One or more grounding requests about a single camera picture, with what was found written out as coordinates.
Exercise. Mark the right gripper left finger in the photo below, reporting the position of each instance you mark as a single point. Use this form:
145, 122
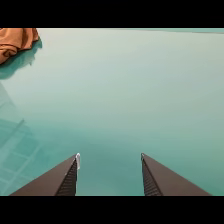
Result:
56, 181

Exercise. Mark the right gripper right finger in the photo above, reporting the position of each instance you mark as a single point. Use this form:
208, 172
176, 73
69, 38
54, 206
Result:
163, 181

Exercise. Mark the orange garment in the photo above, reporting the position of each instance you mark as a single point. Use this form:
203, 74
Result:
15, 41

